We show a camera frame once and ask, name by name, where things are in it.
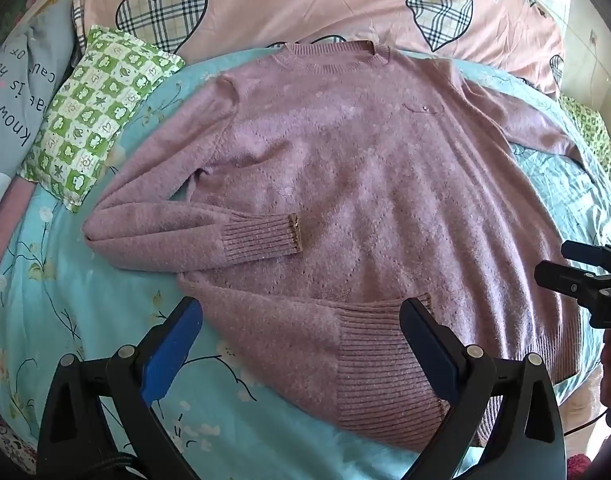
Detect mauve knitted sweater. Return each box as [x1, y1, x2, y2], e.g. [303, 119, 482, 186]
[82, 40, 603, 453]

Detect small-flowered white sheet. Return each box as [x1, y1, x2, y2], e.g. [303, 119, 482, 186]
[0, 400, 39, 476]

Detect green checked pillow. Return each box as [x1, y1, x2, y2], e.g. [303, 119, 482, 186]
[18, 25, 186, 213]

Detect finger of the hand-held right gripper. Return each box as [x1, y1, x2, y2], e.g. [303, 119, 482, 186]
[560, 240, 611, 273]
[533, 259, 611, 311]

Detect pink quilt with plaid hearts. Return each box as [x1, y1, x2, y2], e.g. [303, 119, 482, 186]
[73, 0, 566, 101]

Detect green patterned pillow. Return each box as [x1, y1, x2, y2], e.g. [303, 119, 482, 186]
[558, 94, 611, 176]

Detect black cable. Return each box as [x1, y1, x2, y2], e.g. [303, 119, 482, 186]
[560, 407, 611, 433]

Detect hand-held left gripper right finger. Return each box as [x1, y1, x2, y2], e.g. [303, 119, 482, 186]
[399, 297, 569, 480]

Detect teal floral bedsheet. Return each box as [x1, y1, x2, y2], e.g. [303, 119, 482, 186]
[0, 45, 611, 480]

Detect grey pillow with text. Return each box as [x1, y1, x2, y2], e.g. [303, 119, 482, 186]
[0, 0, 81, 231]

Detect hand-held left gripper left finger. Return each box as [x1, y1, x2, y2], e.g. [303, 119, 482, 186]
[36, 296, 204, 480]

